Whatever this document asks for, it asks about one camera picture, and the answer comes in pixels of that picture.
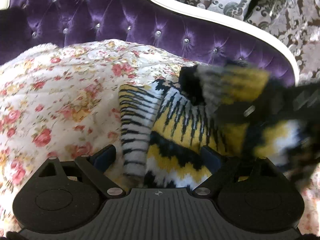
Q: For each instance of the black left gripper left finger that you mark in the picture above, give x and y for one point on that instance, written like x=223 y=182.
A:
x=64 y=195

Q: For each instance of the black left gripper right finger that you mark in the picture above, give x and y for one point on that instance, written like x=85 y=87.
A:
x=250 y=194

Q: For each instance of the yellow navy white knit sweater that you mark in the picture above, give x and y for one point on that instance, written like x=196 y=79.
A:
x=165 y=124

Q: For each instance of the grey damask curtain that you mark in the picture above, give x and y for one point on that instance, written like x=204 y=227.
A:
x=293 y=22

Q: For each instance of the floral quilted bedspread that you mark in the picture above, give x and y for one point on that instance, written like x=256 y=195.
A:
x=63 y=102

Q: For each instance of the purple tufted velvet headboard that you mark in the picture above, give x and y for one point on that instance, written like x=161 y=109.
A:
x=186 y=31

